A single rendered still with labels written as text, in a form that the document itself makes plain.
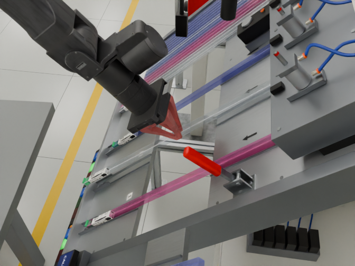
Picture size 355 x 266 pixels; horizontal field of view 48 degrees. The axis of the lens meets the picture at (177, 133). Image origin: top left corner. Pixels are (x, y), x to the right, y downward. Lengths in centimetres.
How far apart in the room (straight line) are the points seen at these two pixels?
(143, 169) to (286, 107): 39
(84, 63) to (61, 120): 155
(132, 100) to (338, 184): 35
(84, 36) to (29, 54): 204
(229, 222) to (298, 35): 28
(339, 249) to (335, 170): 58
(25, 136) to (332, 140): 97
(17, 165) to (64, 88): 119
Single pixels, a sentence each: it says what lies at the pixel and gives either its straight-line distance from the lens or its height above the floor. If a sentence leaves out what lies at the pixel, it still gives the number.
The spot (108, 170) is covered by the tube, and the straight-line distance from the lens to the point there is 89.
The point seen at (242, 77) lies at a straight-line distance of 76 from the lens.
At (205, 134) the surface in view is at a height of 1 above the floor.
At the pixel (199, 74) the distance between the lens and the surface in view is 173.
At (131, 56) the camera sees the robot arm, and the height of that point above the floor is 112.
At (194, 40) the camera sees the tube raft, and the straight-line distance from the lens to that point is 102.
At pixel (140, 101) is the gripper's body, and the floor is 103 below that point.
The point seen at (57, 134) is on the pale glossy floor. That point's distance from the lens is 211.
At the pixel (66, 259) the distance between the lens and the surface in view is 80.
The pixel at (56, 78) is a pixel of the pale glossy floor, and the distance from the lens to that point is 243.
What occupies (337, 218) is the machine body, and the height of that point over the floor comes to 62.
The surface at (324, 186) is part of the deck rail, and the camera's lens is 51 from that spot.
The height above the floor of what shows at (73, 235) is 73.
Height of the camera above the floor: 150
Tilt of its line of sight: 48 degrees down
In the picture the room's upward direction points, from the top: straight up
